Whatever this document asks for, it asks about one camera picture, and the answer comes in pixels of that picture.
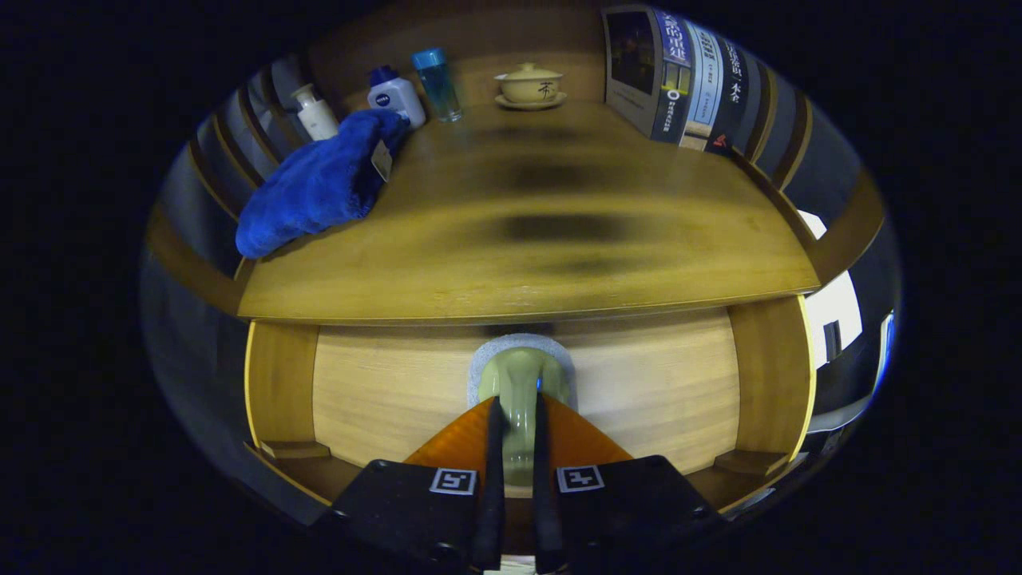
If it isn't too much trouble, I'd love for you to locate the brown wooden drawer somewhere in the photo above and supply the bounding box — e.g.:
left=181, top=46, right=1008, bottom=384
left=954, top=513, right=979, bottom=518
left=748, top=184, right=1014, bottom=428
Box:
left=244, top=295, right=817, bottom=516

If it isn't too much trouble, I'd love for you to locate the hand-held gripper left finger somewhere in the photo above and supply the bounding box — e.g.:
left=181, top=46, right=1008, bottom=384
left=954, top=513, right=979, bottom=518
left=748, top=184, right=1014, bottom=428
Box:
left=315, top=395, right=505, bottom=574

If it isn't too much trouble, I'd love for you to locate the blue towel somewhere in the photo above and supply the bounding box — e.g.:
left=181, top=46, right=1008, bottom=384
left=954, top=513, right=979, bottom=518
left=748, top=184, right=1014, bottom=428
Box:
left=236, top=109, right=412, bottom=260

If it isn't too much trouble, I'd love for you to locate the green handle grey scrub brush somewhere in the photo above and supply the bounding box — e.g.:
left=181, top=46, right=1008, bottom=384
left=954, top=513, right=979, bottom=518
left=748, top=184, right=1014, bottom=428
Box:
left=467, top=333, right=577, bottom=488

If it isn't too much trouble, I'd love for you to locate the pale grey spine book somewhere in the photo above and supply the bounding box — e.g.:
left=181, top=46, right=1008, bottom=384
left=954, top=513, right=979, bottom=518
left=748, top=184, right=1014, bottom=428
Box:
left=679, top=20, right=725, bottom=151

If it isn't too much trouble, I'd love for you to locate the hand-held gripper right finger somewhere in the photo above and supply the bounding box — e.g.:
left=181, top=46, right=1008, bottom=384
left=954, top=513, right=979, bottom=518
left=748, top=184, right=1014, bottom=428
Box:
left=533, top=391, right=727, bottom=574

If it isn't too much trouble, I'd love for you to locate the black backdrop cloth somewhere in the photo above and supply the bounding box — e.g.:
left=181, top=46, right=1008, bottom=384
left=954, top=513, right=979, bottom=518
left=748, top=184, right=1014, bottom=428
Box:
left=140, top=248, right=328, bottom=524

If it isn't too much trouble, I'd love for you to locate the blue spine book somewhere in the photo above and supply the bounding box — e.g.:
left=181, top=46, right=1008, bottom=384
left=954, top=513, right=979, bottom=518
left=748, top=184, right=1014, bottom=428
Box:
left=600, top=4, right=694, bottom=145

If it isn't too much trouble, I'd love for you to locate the beige lidded teacup with saucer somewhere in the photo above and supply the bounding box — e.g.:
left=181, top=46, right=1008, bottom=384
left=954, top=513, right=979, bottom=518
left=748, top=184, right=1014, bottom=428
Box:
left=493, top=62, right=568, bottom=111

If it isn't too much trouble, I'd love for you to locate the wooden countertop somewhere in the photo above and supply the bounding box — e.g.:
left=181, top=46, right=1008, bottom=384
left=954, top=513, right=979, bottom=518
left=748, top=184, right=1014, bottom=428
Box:
left=236, top=100, right=822, bottom=324

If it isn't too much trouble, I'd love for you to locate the white storage box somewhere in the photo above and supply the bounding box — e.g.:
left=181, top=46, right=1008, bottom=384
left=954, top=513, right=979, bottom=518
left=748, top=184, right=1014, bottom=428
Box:
left=798, top=209, right=865, bottom=372

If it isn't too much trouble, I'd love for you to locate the brown wooden cabinet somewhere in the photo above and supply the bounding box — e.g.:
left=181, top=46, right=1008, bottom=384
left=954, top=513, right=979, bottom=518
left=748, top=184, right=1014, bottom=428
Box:
left=144, top=0, right=889, bottom=320

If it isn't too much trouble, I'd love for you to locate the white bottle blue cap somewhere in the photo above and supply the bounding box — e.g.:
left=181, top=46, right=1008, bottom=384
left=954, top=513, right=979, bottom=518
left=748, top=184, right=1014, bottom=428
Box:
left=367, top=65, right=427, bottom=129

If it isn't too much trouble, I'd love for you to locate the teal slim bottle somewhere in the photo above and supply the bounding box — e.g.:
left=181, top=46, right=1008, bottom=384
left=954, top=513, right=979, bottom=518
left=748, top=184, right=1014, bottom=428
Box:
left=411, top=48, right=464, bottom=123

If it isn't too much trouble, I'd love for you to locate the black spine book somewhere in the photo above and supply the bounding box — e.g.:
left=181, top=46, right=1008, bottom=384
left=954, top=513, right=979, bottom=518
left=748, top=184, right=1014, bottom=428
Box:
left=704, top=36, right=751, bottom=157

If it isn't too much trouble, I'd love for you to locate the white pump bottle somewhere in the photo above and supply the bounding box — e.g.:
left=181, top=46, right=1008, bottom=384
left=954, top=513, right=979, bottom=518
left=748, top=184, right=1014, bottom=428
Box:
left=291, top=83, right=340, bottom=142

